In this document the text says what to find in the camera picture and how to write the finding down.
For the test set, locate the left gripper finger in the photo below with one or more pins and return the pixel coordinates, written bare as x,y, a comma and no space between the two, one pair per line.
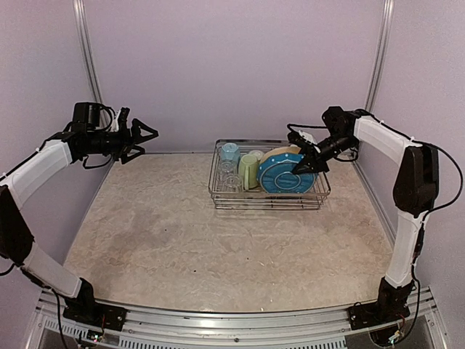
131,154
141,132

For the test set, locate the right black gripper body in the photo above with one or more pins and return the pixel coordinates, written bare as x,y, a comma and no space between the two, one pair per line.
343,142

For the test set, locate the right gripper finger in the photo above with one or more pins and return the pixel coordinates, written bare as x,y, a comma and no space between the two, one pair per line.
318,163
307,164

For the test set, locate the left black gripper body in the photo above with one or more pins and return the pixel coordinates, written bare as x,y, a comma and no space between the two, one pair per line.
117,144

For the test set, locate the beige plate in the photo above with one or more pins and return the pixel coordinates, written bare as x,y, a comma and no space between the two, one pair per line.
286,149

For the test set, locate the yellow dotted plate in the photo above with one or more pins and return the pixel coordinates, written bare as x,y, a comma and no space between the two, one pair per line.
267,155

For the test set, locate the blue dotted plate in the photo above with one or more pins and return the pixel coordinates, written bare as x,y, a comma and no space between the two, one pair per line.
275,175

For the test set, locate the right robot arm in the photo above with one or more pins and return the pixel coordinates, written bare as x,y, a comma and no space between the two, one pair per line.
414,193

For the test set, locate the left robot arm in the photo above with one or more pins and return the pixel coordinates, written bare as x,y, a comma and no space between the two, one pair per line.
95,129

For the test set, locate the green mug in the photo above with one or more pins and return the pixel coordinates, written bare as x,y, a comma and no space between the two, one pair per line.
248,169

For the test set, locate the clear glass near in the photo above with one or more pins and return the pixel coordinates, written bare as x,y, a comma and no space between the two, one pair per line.
232,184

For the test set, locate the light blue faceted cup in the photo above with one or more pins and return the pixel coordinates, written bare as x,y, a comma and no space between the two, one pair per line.
230,152

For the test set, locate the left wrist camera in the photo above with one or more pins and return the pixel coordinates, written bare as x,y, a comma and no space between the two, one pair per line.
119,120

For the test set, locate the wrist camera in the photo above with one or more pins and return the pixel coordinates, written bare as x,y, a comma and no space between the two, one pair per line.
301,139
119,120

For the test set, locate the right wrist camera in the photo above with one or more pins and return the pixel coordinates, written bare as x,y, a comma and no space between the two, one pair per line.
301,139

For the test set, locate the metal wire dish rack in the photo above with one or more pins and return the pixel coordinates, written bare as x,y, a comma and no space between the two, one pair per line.
258,198

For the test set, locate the right corner aluminium post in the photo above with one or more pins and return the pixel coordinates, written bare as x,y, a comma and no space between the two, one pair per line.
381,52

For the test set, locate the corner aluminium post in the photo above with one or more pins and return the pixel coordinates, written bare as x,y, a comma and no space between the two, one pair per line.
381,52
86,49

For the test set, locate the left corner aluminium post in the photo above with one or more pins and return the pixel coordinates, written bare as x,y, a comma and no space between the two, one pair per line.
86,49

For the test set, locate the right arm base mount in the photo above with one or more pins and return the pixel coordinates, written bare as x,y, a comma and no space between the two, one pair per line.
370,314

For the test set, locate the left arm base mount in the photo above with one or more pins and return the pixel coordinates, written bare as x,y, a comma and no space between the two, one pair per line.
103,316

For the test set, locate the aluminium front rail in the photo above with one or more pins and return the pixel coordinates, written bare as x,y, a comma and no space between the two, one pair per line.
148,327

